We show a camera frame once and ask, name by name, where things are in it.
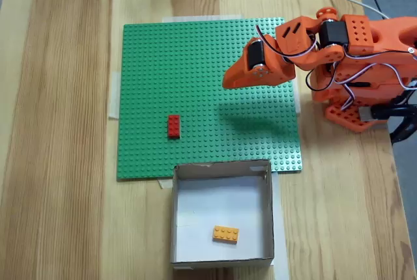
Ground black table clamp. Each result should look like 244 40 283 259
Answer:
359 103 417 146

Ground red lego block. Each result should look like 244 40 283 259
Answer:
167 114 182 140

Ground green lego baseplate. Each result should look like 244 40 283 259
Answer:
116 16 304 182

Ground yellow lego block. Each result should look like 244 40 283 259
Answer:
211 225 240 245

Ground open cardboard box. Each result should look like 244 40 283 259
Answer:
169 159 276 270

